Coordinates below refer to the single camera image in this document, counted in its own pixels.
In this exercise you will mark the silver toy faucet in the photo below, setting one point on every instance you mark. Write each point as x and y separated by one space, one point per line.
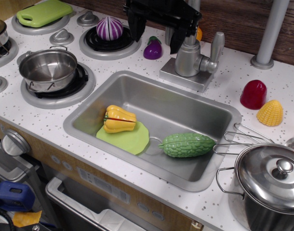
190 68

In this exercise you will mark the grey oven door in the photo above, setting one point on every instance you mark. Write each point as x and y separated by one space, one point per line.
81 209

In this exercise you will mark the green toy cutting board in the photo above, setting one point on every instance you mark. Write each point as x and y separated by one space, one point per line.
43 13

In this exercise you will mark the black stove burner front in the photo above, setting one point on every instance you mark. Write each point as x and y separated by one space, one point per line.
76 91

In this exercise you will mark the green toy bitter gourd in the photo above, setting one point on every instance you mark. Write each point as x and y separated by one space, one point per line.
184 145

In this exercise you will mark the steel pot with lid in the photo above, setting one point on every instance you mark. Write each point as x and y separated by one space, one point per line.
261 194

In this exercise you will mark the yellow toy bell pepper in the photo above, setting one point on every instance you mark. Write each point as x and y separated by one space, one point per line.
117 120

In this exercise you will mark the silver oven knob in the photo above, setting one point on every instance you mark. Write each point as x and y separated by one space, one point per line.
13 144

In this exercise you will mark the orange toy pumpkin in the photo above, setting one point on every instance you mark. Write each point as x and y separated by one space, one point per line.
199 34

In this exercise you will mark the black stove burner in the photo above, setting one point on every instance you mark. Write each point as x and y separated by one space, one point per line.
96 48
76 91

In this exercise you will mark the purple white toy onion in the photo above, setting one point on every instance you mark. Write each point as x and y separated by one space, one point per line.
109 29

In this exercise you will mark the black stove burner back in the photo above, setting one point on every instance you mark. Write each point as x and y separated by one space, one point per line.
96 48

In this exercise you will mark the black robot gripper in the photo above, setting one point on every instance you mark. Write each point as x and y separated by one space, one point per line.
176 14

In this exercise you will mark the red toy pepper half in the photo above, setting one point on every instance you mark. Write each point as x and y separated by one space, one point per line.
254 95

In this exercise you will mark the open steel pot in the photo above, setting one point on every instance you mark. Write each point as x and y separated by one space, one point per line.
48 70

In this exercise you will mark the light green toy plate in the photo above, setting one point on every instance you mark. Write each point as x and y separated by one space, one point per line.
133 142

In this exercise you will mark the yellow toy corn piece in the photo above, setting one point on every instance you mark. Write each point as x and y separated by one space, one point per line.
271 113

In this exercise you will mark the purple toy eggplant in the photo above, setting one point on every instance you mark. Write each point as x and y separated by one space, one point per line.
153 50

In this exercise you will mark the wire handled steel strainer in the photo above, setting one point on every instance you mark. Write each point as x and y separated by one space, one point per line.
242 135

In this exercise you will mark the grey support pole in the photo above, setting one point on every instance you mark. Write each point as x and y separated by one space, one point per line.
263 60

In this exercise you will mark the blue clamp tool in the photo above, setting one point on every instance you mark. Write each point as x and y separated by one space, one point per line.
16 197

